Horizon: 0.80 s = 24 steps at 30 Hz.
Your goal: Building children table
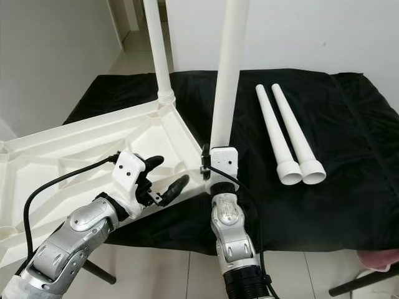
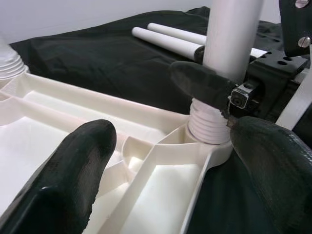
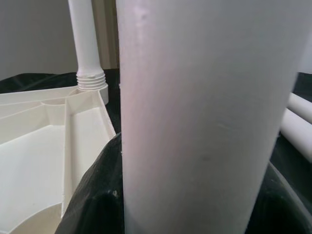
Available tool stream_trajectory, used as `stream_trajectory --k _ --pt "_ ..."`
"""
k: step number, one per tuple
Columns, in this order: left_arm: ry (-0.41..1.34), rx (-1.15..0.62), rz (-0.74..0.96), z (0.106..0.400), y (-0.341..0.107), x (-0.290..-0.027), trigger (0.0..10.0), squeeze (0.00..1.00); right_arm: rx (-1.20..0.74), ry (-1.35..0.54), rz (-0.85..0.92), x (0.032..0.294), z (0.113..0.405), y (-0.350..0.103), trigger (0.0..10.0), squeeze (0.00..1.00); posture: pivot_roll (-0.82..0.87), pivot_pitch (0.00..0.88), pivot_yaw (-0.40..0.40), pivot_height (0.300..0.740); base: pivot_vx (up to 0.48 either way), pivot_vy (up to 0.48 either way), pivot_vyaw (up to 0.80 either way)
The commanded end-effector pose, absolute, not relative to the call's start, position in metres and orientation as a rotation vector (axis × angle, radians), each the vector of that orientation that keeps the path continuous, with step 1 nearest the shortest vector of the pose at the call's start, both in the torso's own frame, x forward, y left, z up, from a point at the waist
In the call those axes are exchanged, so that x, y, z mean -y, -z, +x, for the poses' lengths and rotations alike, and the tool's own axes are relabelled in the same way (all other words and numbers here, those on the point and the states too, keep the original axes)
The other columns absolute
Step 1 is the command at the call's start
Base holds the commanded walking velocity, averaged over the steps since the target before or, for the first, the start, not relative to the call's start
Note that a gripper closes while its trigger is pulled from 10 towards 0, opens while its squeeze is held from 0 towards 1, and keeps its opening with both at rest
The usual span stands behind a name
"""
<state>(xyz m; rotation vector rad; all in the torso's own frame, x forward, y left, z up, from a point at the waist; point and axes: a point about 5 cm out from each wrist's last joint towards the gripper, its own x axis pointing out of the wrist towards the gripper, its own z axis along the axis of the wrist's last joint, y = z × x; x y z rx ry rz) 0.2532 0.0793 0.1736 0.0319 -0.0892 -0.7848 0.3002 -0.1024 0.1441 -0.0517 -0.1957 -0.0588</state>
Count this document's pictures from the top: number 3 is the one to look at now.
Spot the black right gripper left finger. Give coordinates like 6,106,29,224
55,133,126,234

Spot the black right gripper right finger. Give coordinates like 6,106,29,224
253,159,312,234

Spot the white plastic table top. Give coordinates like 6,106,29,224
0,84,117,234

